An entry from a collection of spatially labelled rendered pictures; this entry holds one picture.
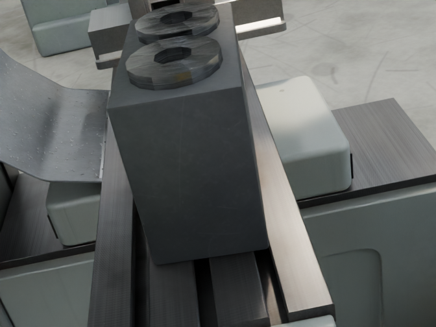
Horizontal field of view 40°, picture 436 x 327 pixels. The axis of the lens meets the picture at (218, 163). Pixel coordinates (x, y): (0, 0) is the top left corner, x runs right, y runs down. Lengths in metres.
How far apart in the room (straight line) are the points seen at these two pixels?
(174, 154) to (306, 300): 0.18
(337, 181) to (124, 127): 0.53
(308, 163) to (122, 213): 0.36
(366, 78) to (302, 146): 2.02
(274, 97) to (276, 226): 0.51
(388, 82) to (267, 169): 2.22
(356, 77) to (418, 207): 1.97
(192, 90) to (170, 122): 0.03
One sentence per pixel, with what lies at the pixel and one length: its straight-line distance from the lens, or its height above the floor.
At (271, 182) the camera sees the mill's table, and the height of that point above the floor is 0.93.
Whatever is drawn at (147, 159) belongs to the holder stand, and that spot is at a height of 1.06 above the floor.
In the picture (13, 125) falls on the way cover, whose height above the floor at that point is 0.93.
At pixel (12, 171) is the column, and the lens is 1.27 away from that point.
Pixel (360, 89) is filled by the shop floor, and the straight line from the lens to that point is 2.89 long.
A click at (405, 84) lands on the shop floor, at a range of 2.91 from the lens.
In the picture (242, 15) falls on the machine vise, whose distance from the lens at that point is 1.11.
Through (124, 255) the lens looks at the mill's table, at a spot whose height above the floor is 0.93.
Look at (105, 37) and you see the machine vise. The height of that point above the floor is 0.98.
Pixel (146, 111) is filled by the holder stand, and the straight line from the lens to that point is 0.53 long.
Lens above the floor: 1.35
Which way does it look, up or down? 33 degrees down
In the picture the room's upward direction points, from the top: 12 degrees counter-clockwise
